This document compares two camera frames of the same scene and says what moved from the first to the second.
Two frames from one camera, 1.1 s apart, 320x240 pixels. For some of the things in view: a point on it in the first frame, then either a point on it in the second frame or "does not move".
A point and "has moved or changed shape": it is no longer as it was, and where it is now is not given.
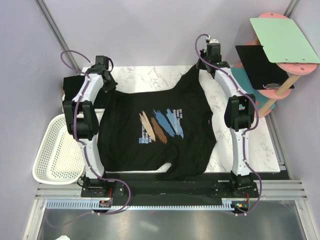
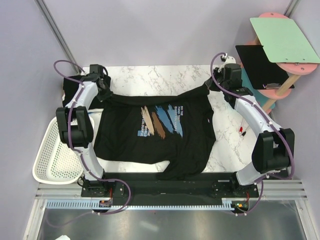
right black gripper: [200, 65] -> [210, 84]
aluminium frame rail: [41, 5] does not move
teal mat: [245, 85] does not move
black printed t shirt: [172, 130] has moved or changed shape
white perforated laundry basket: [59, 160] does not move
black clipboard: [265, 75] does not move
